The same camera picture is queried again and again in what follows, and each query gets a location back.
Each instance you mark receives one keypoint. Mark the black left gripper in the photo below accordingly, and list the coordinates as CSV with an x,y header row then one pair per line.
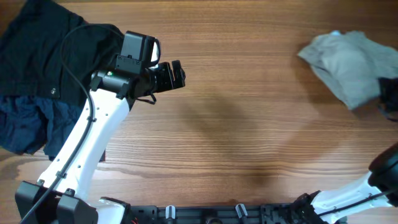
x,y
167,83

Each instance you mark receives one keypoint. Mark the khaki cargo shorts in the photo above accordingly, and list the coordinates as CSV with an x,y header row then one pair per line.
x,y
350,65

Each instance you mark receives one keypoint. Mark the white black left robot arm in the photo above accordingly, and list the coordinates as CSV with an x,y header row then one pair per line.
x,y
59,195

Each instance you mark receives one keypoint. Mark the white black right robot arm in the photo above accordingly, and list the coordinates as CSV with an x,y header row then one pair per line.
x,y
376,189

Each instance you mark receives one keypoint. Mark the black folded garment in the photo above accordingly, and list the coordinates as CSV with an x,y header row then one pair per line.
x,y
51,52

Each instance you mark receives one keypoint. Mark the navy blue garment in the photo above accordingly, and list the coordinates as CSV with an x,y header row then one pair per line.
x,y
30,123

